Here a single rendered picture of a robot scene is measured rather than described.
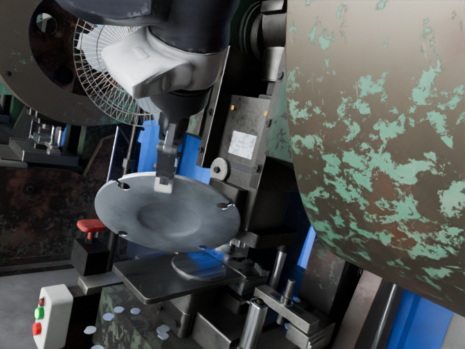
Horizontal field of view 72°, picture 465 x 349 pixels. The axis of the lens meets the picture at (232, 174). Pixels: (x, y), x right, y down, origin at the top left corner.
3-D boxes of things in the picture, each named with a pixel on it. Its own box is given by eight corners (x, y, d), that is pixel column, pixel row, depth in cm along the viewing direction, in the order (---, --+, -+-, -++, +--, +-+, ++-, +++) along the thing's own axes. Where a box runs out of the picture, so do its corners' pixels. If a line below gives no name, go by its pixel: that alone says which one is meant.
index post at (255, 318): (248, 353, 58) (261, 305, 57) (236, 343, 60) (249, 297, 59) (258, 348, 60) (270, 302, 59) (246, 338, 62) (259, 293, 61)
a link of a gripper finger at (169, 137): (186, 104, 41) (180, 131, 37) (180, 135, 44) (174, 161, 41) (167, 100, 40) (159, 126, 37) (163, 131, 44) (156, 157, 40)
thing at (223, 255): (241, 295, 72) (245, 276, 71) (200, 265, 82) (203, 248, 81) (265, 287, 78) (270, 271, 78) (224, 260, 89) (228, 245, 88)
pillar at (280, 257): (273, 290, 78) (288, 237, 76) (266, 286, 80) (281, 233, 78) (278, 289, 80) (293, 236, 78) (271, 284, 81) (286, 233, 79)
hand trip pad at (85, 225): (79, 255, 82) (84, 227, 81) (70, 245, 86) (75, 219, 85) (105, 252, 87) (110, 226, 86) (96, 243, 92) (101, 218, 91)
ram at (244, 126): (233, 233, 64) (270, 87, 60) (189, 208, 74) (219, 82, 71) (282, 228, 77) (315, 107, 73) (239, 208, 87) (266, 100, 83)
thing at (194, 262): (131, 368, 55) (147, 297, 54) (99, 321, 65) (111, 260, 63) (230, 327, 73) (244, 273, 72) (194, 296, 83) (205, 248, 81)
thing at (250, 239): (252, 260, 67) (259, 236, 66) (194, 226, 81) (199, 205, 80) (293, 252, 79) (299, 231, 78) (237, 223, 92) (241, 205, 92)
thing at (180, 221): (159, 260, 79) (160, 257, 80) (264, 238, 68) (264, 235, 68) (61, 201, 61) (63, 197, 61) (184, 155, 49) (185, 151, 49)
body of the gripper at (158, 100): (209, 102, 36) (195, 156, 43) (216, 61, 41) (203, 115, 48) (142, 85, 35) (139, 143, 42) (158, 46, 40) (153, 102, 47)
